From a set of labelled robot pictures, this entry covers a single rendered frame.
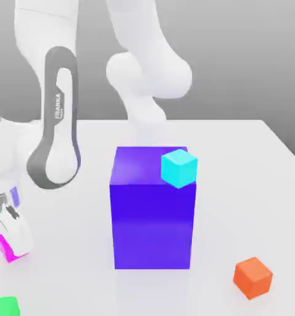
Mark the small magenta cube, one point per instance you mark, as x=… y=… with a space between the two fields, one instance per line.
x=6 y=251

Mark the large blue box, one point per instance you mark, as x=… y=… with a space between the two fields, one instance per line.
x=152 y=222

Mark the small green cube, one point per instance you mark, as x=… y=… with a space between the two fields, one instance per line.
x=3 y=307

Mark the small cyan cube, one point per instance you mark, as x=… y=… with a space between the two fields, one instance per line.
x=178 y=167

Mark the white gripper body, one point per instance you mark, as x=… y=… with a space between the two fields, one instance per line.
x=18 y=234

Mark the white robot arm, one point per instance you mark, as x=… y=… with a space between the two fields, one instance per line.
x=147 y=74

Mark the small orange cube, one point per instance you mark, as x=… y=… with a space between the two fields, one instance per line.
x=252 y=277

